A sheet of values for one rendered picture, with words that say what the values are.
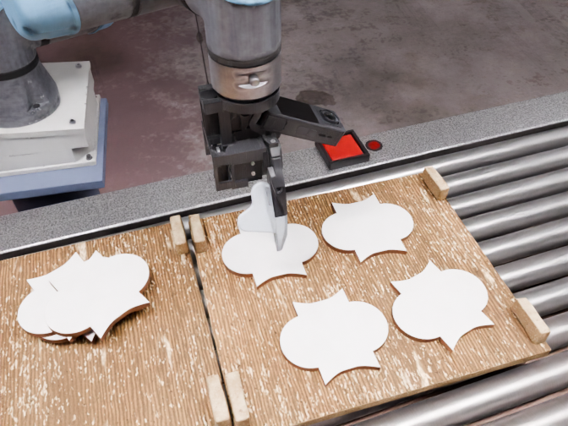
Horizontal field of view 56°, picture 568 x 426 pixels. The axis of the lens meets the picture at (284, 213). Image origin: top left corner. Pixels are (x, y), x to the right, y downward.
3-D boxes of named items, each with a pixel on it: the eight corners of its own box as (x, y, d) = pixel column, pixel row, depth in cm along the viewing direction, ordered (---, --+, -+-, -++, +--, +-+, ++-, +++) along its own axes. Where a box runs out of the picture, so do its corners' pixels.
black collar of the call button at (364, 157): (314, 144, 99) (314, 137, 98) (352, 136, 101) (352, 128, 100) (330, 170, 94) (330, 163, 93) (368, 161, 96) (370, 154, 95)
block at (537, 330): (508, 308, 72) (514, 297, 71) (520, 304, 73) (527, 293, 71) (533, 346, 69) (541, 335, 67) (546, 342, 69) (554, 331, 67)
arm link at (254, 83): (270, 25, 58) (292, 65, 52) (270, 63, 61) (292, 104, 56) (201, 35, 56) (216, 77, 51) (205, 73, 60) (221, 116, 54)
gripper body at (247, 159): (205, 156, 68) (193, 73, 59) (270, 144, 70) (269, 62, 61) (217, 197, 63) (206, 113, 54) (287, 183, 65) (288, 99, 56)
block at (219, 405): (206, 385, 65) (204, 375, 63) (221, 381, 65) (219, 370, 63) (217, 433, 61) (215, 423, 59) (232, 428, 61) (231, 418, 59)
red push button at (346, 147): (319, 146, 99) (320, 139, 98) (350, 139, 100) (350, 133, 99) (332, 166, 95) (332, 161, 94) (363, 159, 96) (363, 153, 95)
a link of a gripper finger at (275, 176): (268, 213, 67) (255, 144, 65) (281, 210, 67) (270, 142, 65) (275, 220, 62) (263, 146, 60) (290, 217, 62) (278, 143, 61)
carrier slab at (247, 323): (188, 227, 85) (188, 221, 83) (425, 177, 92) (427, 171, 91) (238, 446, 62) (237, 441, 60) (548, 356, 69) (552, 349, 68)
